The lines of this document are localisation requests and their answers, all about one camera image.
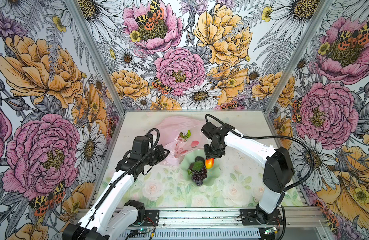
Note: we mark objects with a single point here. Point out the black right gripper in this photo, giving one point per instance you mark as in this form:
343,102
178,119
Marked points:
209,155

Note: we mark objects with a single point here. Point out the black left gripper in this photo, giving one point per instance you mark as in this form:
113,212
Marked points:
160,150

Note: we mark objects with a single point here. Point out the small red tomato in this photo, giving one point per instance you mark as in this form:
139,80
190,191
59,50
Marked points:
209,163

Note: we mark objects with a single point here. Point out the pink plastic bag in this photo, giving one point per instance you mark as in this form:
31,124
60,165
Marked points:
169,130

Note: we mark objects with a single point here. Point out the green bumpy custard apple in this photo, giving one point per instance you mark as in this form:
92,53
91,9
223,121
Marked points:
185,136

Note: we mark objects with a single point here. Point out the dark purple grape bunch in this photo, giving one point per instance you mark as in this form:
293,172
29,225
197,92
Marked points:
199,177

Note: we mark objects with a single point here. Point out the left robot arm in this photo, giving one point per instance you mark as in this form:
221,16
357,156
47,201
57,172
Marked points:
101,222

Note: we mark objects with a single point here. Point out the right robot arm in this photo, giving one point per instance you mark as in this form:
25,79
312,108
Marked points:
275,162

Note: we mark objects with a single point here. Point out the dark avocado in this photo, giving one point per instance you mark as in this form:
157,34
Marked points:
200,159

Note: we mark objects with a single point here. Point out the green wavy fruit plate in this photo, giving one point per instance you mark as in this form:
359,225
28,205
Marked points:
212,174

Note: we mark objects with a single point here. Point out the dark brown mangosteen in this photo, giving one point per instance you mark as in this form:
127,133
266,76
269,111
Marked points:
195,167

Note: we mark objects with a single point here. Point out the green circuit board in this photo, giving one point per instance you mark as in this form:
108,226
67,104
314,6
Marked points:
271,231

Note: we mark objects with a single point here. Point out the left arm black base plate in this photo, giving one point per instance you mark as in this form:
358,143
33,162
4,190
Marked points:
150,219

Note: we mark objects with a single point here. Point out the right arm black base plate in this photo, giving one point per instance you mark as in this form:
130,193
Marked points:
256,217

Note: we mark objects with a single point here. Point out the aluminium corner post right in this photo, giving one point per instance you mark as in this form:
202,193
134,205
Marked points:
312,27

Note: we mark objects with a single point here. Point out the aluminium corner post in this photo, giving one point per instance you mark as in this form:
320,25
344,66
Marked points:
86,35
312,27

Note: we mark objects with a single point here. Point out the white vented cable duct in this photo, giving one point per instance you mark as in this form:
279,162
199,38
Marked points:
201,234

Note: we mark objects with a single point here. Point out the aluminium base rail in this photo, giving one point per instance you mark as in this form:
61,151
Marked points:
201,218

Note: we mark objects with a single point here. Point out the aluminium corner post left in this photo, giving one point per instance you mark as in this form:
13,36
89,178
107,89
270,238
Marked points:
86,35

